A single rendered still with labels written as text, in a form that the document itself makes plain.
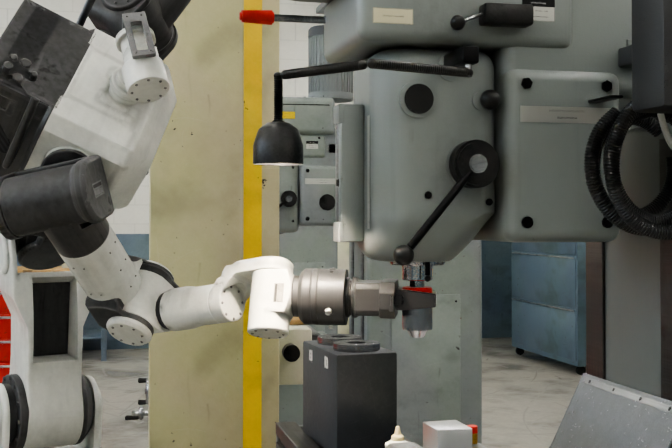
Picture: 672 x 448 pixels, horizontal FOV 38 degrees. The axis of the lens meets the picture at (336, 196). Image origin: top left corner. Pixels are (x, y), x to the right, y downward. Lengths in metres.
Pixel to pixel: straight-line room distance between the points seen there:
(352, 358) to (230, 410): 1.47
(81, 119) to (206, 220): 1.65
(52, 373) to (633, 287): 1.04
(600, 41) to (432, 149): 0.31
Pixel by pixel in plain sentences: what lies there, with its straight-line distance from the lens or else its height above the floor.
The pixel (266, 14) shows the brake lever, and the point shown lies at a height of 1.70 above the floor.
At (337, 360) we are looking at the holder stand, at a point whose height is 1.11.
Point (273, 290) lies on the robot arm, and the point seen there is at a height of 1.26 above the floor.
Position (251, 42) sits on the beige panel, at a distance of 3.25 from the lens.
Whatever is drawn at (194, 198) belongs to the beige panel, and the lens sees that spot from 3.19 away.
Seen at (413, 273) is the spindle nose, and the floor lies 1.29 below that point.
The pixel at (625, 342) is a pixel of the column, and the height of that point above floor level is 1.17.
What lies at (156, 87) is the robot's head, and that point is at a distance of 1.55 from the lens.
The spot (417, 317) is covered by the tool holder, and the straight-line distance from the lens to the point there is 1.51.
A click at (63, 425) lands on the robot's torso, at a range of 1.92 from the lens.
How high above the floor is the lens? 1.38
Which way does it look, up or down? 1 degrees up
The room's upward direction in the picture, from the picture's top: straight up
